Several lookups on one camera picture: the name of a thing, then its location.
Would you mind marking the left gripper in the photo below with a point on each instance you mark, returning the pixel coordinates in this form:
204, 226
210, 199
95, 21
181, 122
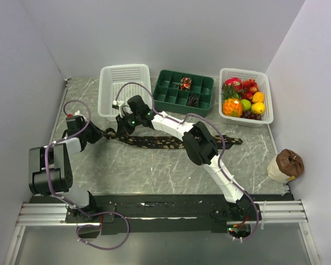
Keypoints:
98, 133

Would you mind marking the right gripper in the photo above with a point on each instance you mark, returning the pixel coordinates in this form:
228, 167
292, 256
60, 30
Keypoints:
123, 130

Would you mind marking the black gold floral tie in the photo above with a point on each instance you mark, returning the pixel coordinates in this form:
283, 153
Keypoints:
165, 142

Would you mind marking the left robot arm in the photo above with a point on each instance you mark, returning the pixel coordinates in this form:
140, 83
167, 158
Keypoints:
50, 172

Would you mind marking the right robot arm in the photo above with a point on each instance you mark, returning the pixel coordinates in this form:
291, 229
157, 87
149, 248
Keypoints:
200, 146

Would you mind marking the white empty plastic basket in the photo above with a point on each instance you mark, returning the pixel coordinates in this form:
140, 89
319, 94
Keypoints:
122, 82

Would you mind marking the green divided organizer tray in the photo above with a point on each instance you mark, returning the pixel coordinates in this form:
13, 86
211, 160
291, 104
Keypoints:
169, 98

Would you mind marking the dark striped rolled tie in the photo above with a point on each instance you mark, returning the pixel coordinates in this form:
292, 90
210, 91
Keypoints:
193, 101

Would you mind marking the red floral rolled tie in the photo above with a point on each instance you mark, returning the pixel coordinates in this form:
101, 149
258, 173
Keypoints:
185, 83

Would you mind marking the orange pineapple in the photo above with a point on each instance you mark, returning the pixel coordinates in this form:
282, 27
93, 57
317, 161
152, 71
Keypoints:
231, 105

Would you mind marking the pink dragon fruit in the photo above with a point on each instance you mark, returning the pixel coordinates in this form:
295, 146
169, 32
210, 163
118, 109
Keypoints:
235, 82

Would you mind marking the green apple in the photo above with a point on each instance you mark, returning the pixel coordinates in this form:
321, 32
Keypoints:
246, 105

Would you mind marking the dark grapes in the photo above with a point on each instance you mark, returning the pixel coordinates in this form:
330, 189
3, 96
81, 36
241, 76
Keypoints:
251, 116

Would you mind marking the red strawberries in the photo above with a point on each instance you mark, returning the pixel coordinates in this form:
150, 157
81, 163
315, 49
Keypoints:
249, 88

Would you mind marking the yellow lemon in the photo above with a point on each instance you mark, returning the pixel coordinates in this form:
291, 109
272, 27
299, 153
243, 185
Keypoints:
258, 108

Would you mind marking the orange fruit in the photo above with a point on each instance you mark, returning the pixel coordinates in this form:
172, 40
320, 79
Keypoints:
258, 97

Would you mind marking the white fruit basket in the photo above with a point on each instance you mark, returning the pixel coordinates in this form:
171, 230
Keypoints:
263, 82

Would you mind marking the brown paper bag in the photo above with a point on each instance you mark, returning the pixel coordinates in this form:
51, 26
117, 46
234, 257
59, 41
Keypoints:
285, 166

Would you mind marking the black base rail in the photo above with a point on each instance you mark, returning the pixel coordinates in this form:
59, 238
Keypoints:
162, 213

